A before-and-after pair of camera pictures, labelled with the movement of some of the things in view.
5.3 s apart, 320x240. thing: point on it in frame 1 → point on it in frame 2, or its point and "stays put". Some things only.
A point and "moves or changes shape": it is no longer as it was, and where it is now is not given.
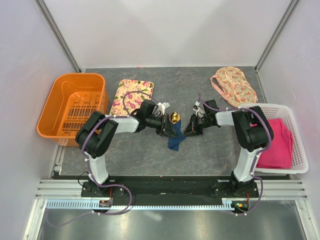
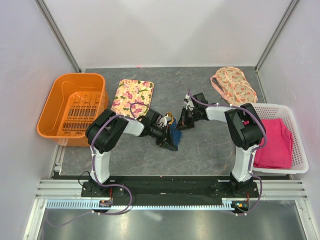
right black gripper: [192, 127] → [181, 124]
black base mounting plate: [105, 193] stays put
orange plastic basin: [76, 96] stays put
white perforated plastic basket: [300, 165] stays put
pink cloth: [280, 154] stays put
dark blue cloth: [173, 142] moves or changes shape
